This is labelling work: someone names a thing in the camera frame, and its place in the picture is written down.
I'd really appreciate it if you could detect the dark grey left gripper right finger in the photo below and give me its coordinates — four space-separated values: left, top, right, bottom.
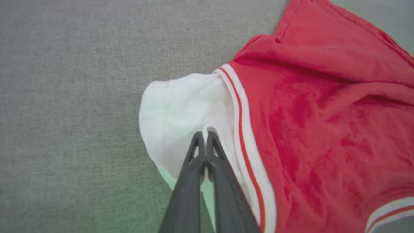
206 131 261 233

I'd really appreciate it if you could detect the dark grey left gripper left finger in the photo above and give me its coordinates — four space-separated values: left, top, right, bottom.
158 131 207 233

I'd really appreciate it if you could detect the red and white garment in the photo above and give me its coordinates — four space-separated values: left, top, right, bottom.
139 0 414 233

